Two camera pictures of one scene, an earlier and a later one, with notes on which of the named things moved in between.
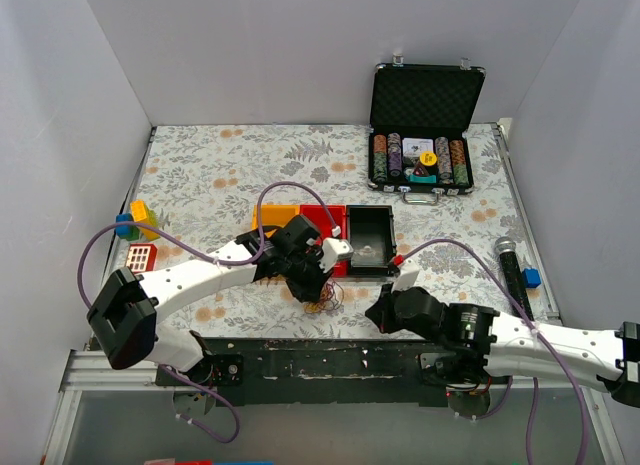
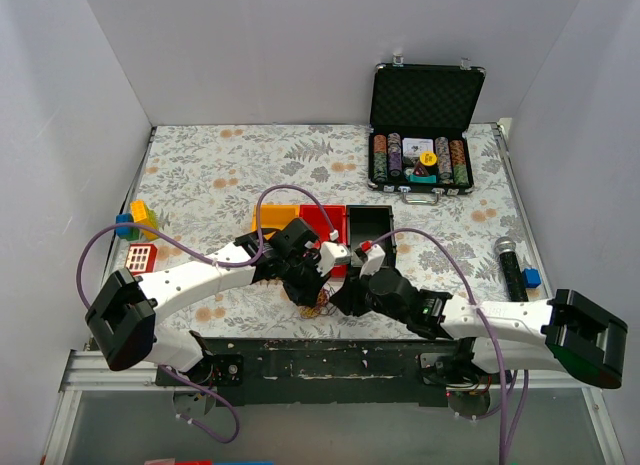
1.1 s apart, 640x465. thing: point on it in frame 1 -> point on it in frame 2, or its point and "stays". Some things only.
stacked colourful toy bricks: x=142 y=224 stays
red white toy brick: x=141 y=257 stays
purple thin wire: x=342 y=296 -> x=323 y=297
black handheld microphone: x=506 y=247 stays
